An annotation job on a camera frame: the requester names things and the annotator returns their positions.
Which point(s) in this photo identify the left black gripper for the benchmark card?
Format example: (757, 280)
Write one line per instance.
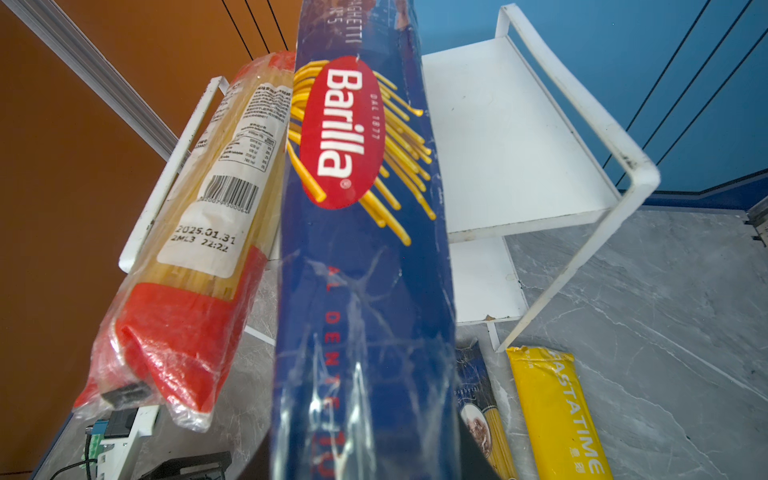
(201, 467)

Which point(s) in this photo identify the red spaghetti bag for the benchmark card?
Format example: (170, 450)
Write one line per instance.
(172, 330)

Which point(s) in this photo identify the blue Barilla spaghetti bag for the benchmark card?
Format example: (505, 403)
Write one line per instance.
(365, 366)

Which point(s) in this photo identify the white two-tier shelf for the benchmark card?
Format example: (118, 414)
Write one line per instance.
(536, 174)

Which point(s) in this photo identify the blue yellow spaghetti bag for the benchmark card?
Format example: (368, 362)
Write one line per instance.
(478, 409)

